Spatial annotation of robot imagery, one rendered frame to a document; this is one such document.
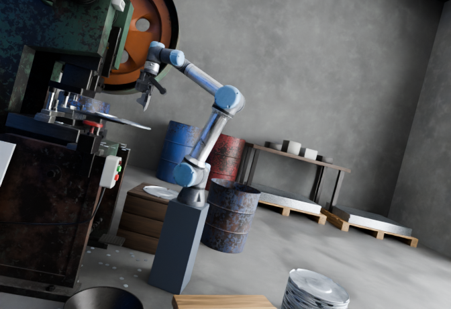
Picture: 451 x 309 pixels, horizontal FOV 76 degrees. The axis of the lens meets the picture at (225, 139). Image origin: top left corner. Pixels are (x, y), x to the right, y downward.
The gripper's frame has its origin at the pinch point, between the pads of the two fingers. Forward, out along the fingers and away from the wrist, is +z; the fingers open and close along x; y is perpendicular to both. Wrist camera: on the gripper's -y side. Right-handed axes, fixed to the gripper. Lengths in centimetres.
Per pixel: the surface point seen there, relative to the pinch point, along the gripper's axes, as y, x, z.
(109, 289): -9, 28, 82
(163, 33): 6, -33, -51
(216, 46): -30, -330, -142
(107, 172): 4.0, 27.8, 31.4
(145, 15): 20, -36, -60
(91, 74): 27.9, 7.2, -9.5
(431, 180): -418, -266, -13
